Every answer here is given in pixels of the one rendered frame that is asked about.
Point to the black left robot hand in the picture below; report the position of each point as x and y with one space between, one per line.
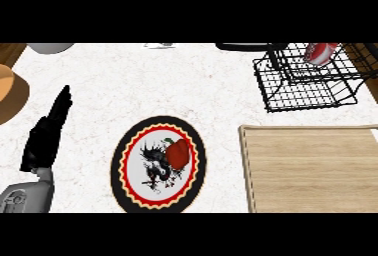
46 136

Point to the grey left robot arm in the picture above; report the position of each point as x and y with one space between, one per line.
27 196

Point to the pale wooden tray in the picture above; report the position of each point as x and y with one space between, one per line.
312 170

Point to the red and white can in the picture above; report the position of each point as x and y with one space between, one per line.
320 52

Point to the orange round bowl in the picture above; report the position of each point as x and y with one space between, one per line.
10 93

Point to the black-rimmed patterned oval plate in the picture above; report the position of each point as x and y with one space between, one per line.
158 164

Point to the brown wooden cabinet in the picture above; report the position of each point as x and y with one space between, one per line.
9 52

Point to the grey round pot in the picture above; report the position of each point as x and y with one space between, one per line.
49 47

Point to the small white and grey object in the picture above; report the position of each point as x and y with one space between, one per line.
160 45

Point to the black flat appliance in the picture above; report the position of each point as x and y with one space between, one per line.
244 46

